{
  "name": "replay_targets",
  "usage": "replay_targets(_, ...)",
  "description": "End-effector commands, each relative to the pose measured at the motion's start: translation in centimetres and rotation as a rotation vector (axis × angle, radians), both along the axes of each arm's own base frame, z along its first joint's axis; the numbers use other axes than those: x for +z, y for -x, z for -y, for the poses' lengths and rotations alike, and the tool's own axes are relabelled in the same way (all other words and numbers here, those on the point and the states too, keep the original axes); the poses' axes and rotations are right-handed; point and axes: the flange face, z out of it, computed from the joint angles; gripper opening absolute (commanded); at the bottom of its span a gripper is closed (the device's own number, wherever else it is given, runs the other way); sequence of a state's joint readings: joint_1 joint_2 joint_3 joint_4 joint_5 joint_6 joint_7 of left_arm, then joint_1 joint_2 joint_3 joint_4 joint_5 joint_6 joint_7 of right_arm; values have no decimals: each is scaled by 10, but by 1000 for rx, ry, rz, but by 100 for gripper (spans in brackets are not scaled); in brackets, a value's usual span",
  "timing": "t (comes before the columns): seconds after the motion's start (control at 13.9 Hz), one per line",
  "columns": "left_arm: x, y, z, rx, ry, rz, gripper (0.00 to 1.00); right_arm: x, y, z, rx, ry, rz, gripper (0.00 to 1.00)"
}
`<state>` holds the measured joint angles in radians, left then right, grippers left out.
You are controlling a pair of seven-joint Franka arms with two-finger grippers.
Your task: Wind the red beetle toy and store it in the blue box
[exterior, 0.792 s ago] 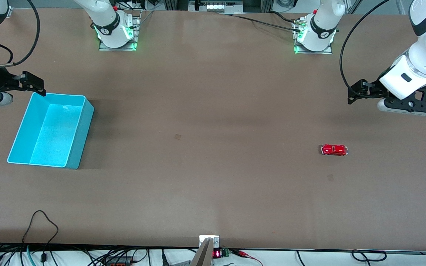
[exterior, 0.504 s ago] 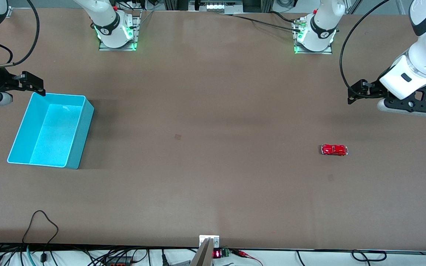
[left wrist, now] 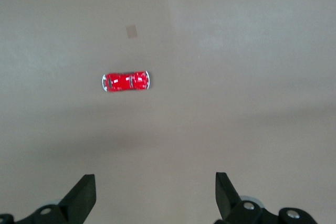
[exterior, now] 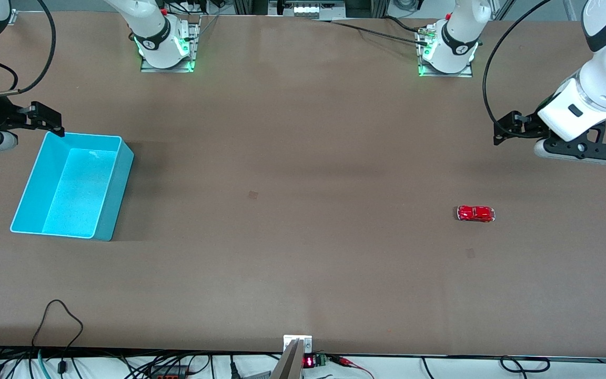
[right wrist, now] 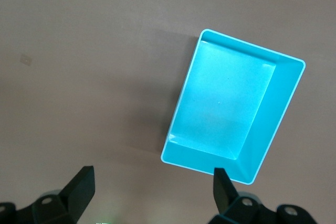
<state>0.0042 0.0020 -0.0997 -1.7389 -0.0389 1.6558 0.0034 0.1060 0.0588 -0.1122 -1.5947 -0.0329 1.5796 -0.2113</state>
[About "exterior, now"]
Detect red beetle toy car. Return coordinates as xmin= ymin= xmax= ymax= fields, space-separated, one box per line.
xmin=457 ymin=205 xmax=496 ymax=223

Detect blue plastic box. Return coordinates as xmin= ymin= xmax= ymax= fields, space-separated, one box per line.
xmin=10 ymin=132 xmax=135 ymax=242

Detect lit white device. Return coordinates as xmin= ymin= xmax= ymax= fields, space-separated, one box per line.
xmin=292 ymin=3 xmax=331 ymax=15

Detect black orange power strip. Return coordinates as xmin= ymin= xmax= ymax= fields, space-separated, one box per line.
xmin=148 ymin=363 xmax=190 ymax=379

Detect red clip leads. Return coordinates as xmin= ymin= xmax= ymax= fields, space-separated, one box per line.
xmin=329 ymin=355 xmax=375 ymax=379

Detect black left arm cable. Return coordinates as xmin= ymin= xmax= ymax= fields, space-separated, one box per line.
xmin=483 ymin=0 xmax=553 ymax=127

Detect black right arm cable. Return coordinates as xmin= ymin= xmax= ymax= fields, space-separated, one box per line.
xmin=0 ymin=0 xmax=57 ymax=98

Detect metal base plate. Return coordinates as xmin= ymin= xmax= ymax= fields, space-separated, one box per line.
xmin=418 ymin=29 xmax=473 ymax=78
xmin=140 ymin=24 xmax=200 ymax=73

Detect short black table cable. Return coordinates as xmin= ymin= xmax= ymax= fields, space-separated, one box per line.
xmin=385 ymin=16 xmax=427 ymax=33

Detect long black table cable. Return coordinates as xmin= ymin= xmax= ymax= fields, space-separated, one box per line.
xmin=311 ymin=18 xmax=432 ymax=45

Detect coiled black cable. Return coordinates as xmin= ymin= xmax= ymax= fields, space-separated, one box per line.
xmin=500 ymin=356 xmax=551 ymax=374

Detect looped thin black cable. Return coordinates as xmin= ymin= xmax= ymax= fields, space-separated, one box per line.
xmin=32 ymin=300 xmax=84 ymax=379

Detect white metal bracket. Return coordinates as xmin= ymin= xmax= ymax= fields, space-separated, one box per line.
xmin=284 ymin=335 xmax=313 ymax=354

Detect grey metal mount bar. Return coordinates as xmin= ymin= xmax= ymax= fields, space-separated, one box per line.
xmin=270 ymin=340 xmax=304 ymax=379

